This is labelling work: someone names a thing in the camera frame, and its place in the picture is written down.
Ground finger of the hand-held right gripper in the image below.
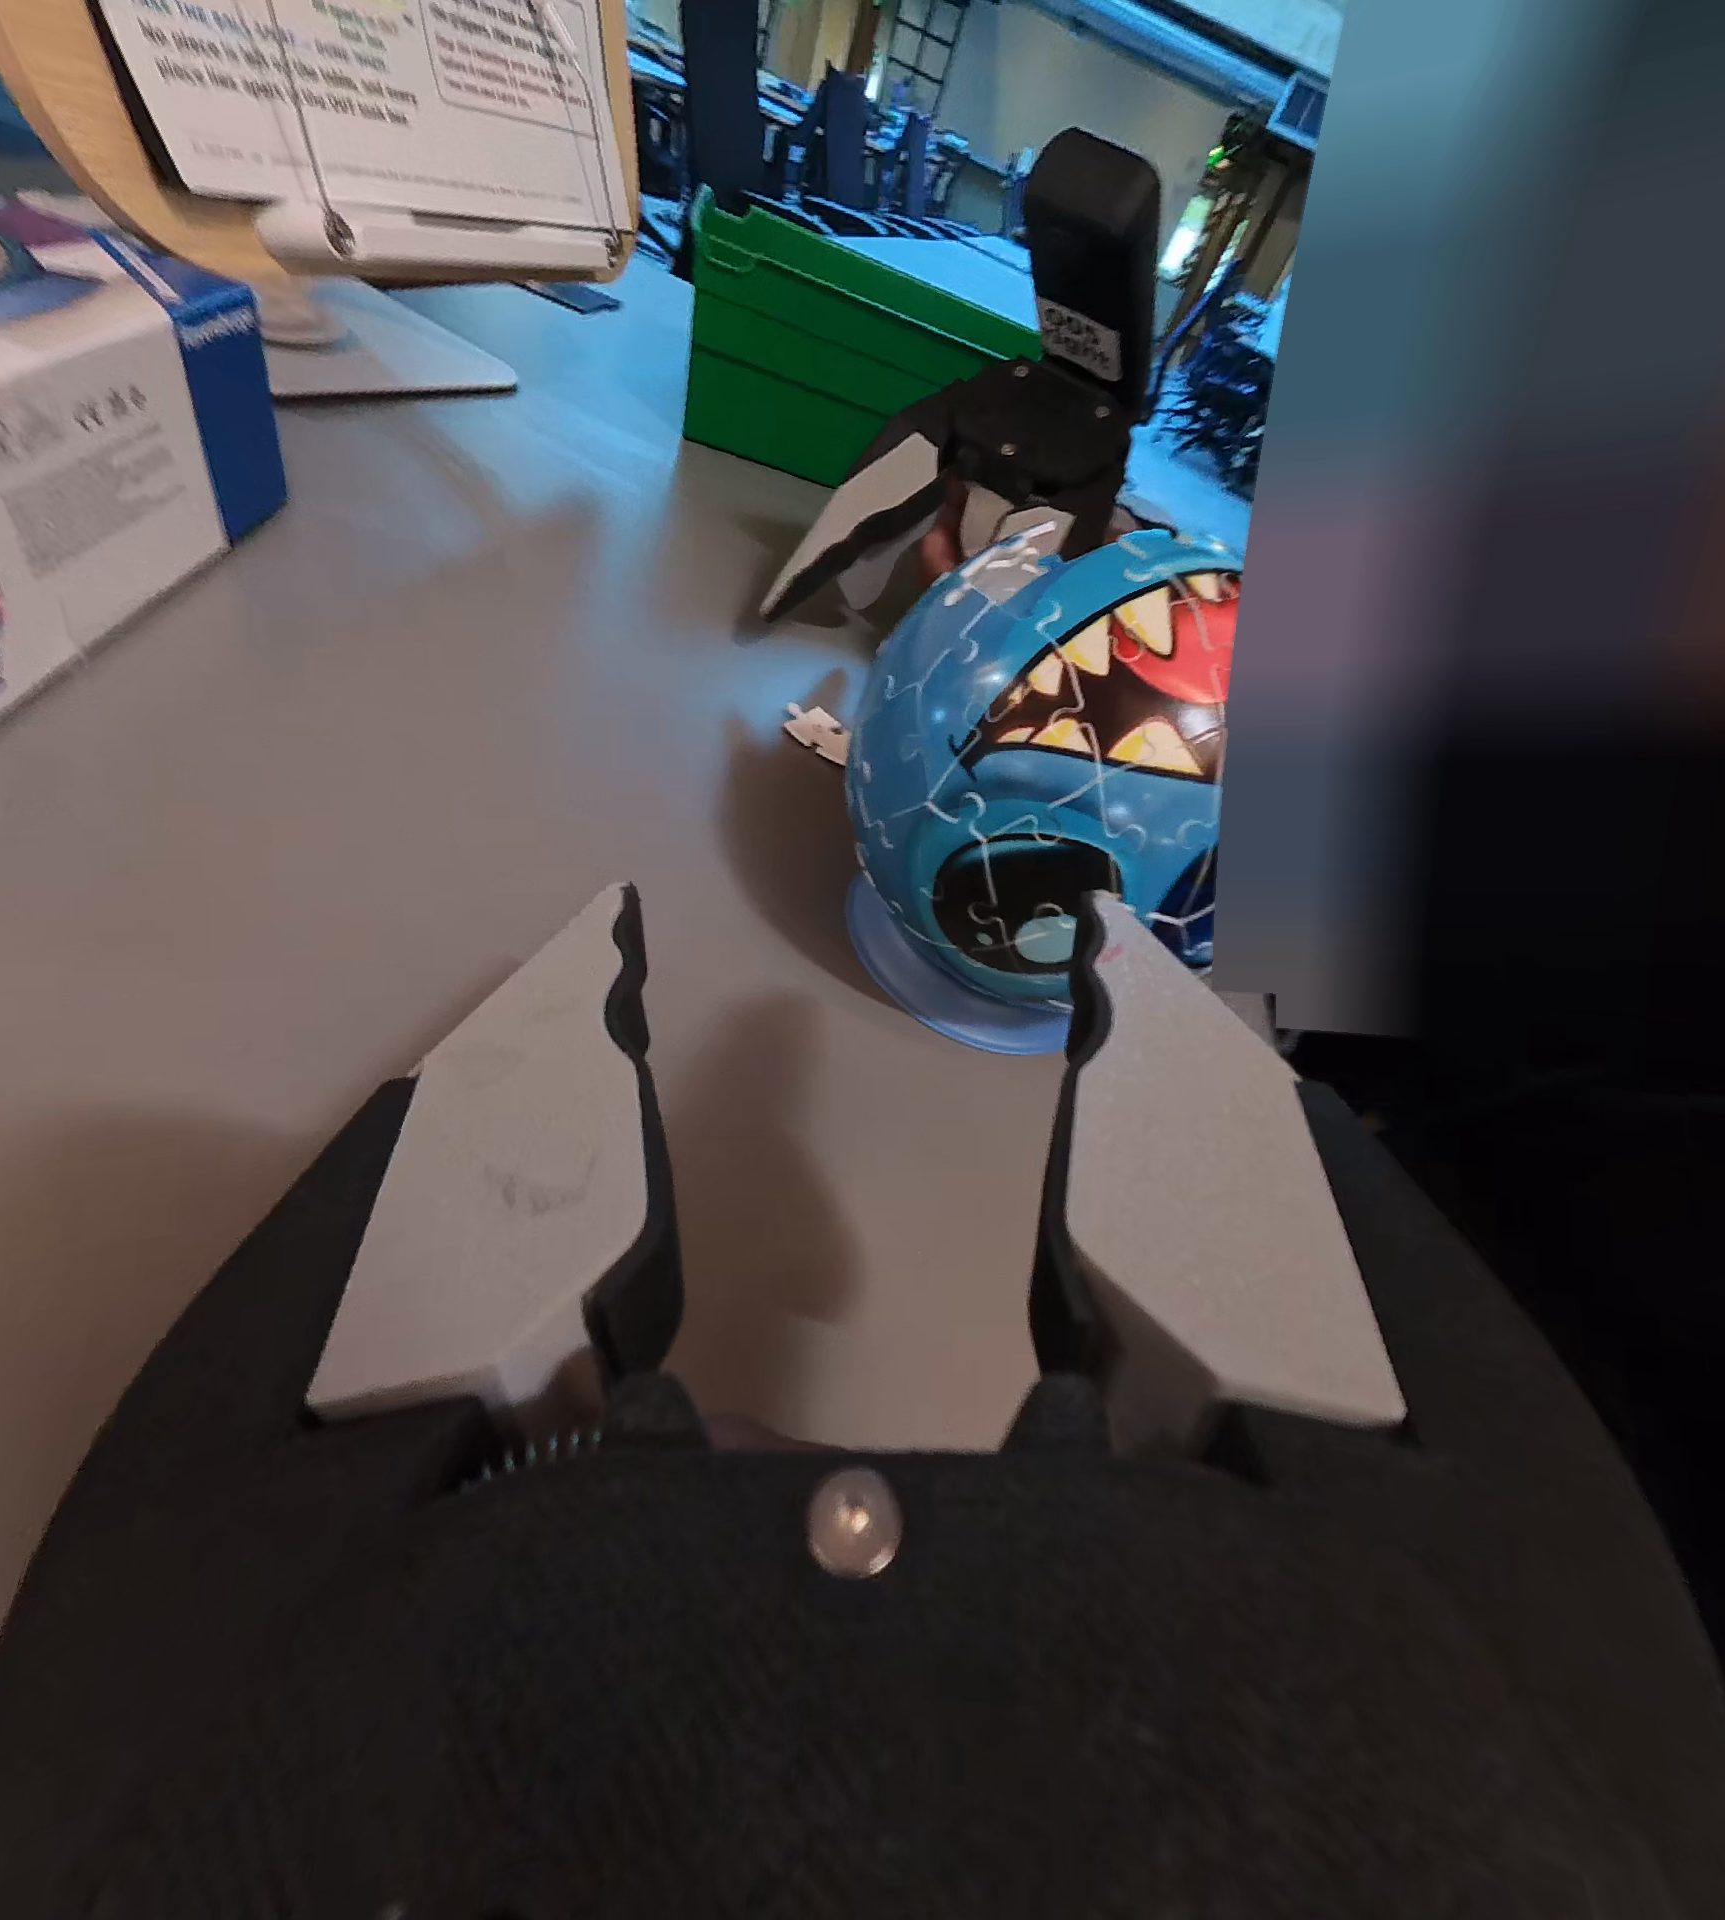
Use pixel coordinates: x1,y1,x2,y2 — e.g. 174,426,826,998
761,446,957,626
952,494,1077,570

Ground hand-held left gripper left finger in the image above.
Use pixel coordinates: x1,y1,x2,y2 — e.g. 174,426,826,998
304,881,687,1428

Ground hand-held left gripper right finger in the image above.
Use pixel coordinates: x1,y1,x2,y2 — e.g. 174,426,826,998
1034,887,1409,1446

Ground blue monster puzzle ball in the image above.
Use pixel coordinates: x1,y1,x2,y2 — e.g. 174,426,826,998
845,528,1247,1021

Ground colourful puzzle box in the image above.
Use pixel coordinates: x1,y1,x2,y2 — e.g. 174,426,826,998
0,156,291,798

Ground green plastic bin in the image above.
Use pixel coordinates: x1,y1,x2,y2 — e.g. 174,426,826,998
683,184,1047,489

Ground background office chairs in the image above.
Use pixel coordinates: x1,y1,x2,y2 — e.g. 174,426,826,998
764,65,1028,241

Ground silver stand base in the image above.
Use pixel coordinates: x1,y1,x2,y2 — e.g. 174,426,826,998
263,275,518,402

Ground white instruction paper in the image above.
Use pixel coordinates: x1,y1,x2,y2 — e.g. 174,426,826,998
97,0,620,203

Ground wooden clipboard stand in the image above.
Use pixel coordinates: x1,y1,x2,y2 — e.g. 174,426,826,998
0,0,642,288

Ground blue ball stand ring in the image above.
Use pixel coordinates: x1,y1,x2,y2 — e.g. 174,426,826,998
845,874,1110,1058

